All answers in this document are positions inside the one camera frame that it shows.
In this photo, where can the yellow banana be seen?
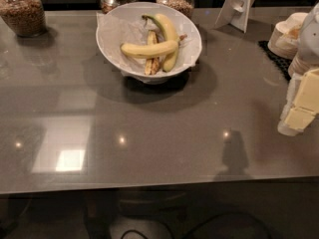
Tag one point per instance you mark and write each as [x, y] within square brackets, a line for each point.
[169, 32]
[149, 51]

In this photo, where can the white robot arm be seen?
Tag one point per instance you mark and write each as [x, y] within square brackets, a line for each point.
[307, 56]

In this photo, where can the brown banana peel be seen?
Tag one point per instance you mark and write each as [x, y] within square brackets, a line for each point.
[152, 64]

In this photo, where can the white bowl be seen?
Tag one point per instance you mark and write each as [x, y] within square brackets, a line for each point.
[147, 41]

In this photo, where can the black rubber mat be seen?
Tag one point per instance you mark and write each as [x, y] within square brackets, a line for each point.
[281, 64]

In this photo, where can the white folded card stand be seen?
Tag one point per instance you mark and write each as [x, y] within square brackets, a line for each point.
[234, 13]

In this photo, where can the white paper liner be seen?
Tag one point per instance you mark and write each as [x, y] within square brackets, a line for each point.
[127, 26]

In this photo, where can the left glass grain jar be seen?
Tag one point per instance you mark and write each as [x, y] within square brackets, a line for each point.
[26, 18]

